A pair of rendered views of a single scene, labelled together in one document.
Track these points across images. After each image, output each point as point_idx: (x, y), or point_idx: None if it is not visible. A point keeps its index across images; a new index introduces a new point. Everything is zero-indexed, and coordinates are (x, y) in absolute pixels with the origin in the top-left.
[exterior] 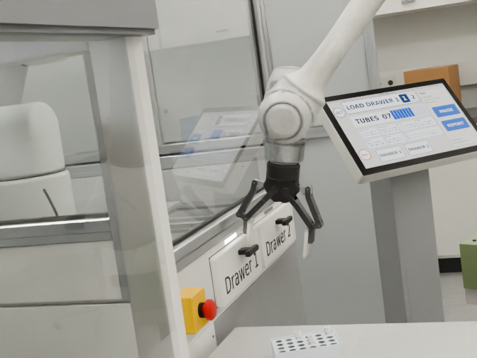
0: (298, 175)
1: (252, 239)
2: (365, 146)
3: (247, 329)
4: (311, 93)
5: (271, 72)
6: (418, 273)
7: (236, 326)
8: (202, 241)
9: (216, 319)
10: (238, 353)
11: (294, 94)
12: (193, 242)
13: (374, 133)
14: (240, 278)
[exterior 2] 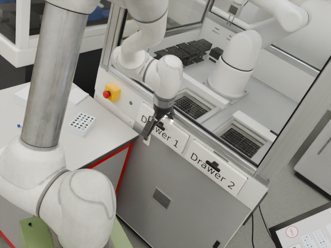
0: (155, 109)
1: (167, 127)
2: (302, 232)
3: (131, 134)
4: (118, 54)
5: (307, 118)
6: None
7: (149, 142)
8: (141, 91)
9: (136, 122)
10: (109, 121)
11: (119, 49)
12: (134, 85)
13: (322, 244)
14: (155, 130)
